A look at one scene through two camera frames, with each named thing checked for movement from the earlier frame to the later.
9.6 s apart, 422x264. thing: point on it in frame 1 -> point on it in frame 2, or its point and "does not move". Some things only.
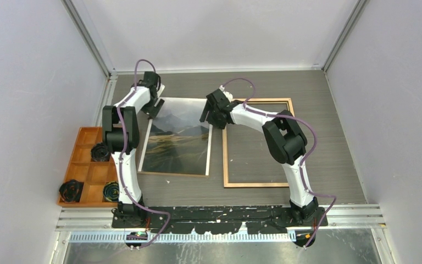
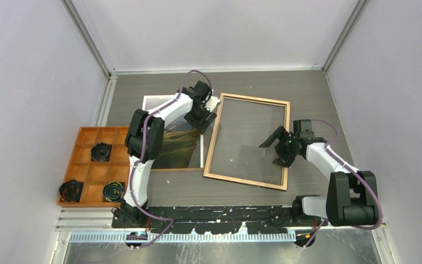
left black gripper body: (149, 105) -> (198, 116)
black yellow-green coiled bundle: (111, 191) does not move
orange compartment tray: (93, 175) does not move
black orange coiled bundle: (71, 190) does not move
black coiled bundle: (100, 152) does not move
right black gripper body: (212, 118) -> (286, 146)
